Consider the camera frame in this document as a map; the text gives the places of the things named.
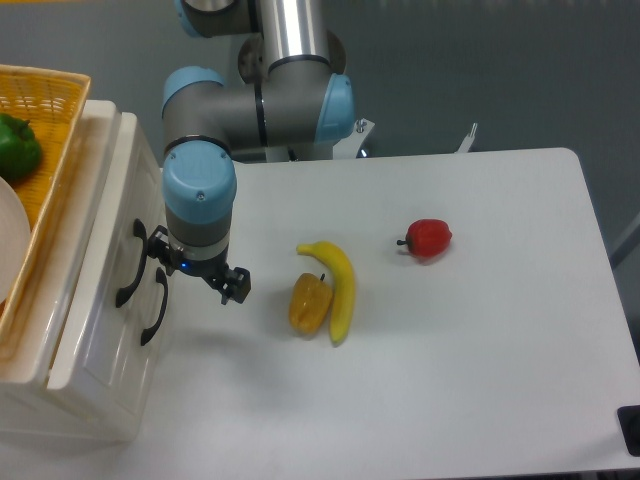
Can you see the white drawer cabinet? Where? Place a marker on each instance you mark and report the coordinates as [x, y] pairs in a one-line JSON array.
[[27, 403]]

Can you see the black corner object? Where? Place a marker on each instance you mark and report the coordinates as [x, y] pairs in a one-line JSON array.
[[629, 420]]

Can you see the green bell pepper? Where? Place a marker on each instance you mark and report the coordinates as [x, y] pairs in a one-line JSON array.
[[21, 153]]

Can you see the yellow woven basket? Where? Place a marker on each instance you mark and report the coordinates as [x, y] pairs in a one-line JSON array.
[[53, 102]]

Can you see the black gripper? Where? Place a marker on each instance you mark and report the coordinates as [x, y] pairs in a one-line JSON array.
[[207, 263]]

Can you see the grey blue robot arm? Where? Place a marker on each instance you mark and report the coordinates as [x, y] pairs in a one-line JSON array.
[[300, 101]]

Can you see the black lower drawer handle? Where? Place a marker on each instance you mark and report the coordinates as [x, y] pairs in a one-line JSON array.
[[158, 312]]

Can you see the white table bracket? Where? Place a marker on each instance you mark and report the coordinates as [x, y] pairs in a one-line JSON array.
[[468, 141]]

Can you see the white plate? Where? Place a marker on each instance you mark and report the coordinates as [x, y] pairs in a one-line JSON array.
[[15, 237]]

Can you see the red bell pepper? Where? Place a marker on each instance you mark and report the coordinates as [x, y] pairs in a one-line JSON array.
[[426, 238]]

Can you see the yellow banana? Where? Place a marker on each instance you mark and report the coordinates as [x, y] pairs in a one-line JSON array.
[[345, 286]]

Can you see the white top drawer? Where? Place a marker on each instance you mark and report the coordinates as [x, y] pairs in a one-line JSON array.
[[100, 346]]

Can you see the yellow bell pepper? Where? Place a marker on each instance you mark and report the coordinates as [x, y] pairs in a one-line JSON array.
[[309, 303]]

